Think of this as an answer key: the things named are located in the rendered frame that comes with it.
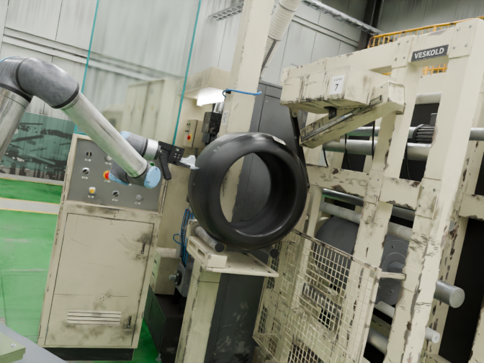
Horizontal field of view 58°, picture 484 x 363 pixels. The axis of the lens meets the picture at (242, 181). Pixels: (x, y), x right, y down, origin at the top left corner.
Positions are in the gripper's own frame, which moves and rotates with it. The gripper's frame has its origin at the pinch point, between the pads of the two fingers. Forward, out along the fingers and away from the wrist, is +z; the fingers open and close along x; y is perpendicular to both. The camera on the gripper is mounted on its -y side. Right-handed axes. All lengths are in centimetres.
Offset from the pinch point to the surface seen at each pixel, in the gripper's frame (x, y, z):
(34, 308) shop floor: 132, -128, -42
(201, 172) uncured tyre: -5.4, -0.6, 1.3
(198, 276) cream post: 26, -55, 27
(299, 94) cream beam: 3, 51, 40
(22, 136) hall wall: 873, -54, -138
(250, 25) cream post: 26, 80, 12
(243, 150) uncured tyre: -11.6, 14.3, 15.1
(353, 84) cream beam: -36, 54, 43
